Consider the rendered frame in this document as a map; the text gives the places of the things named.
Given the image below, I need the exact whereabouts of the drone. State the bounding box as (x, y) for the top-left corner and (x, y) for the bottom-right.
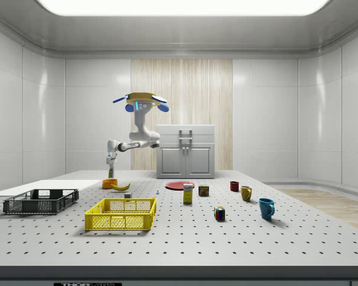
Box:
(112, 92), (170, 114)

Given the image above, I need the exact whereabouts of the white cabinet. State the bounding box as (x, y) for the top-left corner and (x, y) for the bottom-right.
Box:
(155, 124), (216, 180)

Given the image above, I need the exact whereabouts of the yellow white box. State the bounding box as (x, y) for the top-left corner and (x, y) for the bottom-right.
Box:
(183, 183), (196, 205)

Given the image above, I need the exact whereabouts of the white board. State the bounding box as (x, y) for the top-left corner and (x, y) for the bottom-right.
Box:
(0, 179), (104, 197)

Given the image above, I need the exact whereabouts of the yellow mug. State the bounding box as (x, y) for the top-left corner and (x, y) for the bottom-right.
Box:
(240, 185), (254, 203)

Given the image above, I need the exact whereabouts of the red plate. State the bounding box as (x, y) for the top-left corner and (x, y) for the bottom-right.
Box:
(164, 180), (196, 191)

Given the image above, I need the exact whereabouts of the yellow basket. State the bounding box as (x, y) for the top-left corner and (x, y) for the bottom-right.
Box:
(84, 197), (158, 231)

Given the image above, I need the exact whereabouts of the puzzle cube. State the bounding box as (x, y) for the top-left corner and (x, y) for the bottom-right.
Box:
(213, 206), (226, 222)

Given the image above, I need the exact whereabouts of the blue mug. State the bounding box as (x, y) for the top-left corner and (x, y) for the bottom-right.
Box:
(258, 198), (276, 221)

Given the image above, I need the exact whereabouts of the dark grey basket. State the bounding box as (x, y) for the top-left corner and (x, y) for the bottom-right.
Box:
(2, 188), (80, 216)

